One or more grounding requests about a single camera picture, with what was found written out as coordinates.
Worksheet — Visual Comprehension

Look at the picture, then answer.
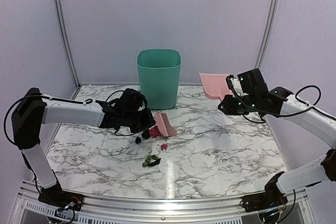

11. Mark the pink hand brush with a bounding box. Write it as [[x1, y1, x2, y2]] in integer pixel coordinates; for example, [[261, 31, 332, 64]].
[[154, 112, 176, 137]]

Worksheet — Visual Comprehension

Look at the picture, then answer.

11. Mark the small black paper scrap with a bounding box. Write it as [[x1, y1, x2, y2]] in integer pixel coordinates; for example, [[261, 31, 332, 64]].
[[135, 137, 142, 144]]

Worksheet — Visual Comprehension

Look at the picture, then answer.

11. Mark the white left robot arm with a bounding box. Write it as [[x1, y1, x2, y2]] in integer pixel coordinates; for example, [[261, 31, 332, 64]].
[[8, 88, 155, 206]]

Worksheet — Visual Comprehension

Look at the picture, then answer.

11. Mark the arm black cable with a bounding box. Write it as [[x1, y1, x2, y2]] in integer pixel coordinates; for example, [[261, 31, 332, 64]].
[[230, 77, 322, 124], [3, 91, 148, 146]]

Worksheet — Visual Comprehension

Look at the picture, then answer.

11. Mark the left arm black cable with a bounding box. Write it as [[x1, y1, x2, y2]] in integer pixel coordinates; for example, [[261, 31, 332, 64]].
[[3, 91, 148, 146]]

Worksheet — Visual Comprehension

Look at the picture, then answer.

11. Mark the right aluminium corner post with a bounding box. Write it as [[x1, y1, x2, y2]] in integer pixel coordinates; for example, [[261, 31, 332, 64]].
[[254, 0, 279, 69]]

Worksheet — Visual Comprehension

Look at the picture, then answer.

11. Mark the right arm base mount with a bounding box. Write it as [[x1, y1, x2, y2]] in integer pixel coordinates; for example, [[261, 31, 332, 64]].
[[239, 172, 288, 212]]

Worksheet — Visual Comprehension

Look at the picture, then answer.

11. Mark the left aluminium corner post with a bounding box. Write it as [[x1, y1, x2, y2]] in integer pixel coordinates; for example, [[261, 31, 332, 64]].
[[54, 0, 81, 89]]

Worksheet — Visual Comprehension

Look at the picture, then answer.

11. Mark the green black paper scrap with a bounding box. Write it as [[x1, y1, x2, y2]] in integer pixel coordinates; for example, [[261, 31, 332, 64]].
[[142, 155, 161, 167]]

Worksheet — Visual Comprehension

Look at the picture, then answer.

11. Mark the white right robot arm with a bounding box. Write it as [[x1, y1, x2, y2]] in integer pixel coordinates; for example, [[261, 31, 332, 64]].
[[218, 69, 335, 207]]

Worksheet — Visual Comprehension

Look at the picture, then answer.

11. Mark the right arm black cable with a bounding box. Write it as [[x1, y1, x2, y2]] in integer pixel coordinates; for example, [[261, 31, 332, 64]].
[[230, 77, 322, 124]]

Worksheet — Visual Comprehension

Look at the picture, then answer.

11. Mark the small magenta paper scrap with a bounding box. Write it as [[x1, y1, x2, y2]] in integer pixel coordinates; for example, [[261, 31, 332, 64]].
[[160, 144, 168, 151]]

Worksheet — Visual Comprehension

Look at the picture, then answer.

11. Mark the black paper scrap centre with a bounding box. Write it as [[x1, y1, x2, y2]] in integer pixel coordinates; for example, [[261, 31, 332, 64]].
[[141, 129, 150, 140]]

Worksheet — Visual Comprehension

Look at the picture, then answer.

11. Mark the aluminium front rail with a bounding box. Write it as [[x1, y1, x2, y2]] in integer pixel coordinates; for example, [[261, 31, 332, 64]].
[[9, 180, 314, 223]]

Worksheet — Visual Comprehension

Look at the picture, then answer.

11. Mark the aluminium corner post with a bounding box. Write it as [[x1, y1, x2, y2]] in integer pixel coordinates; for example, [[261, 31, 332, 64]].
[[54, 0, 81, 89], [254, 0, 279, 69]]

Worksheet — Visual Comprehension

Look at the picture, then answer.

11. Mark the pink plastic dustpan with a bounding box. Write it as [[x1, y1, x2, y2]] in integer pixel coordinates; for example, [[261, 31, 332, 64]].
[[199, 73, 233, 101]]

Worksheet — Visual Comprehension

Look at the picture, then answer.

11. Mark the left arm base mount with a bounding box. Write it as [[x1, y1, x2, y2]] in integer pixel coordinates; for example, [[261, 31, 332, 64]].
[[37, 181, 84, 211]]

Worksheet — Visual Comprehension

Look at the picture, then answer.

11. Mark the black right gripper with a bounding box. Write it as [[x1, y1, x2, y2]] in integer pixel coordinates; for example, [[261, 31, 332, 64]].
[[218, 94, 259, 115]]

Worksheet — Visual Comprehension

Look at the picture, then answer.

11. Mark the teal plastic waste bin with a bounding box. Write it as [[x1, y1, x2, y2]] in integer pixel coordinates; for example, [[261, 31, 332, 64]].
[[137, 49, 181, 110]]

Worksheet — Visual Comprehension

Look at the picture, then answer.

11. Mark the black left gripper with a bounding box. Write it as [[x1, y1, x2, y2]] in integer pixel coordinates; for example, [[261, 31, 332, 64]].
[[122, 108, 155, 133]]

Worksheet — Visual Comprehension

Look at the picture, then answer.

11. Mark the magenta paper scrap upper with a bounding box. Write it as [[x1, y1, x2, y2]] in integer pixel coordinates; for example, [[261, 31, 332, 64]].
[[149, 126, 161, 137]]

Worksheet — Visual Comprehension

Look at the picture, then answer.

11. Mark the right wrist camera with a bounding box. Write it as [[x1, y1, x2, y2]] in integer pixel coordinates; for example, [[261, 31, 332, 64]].
[[226, 74, 239, 93]]

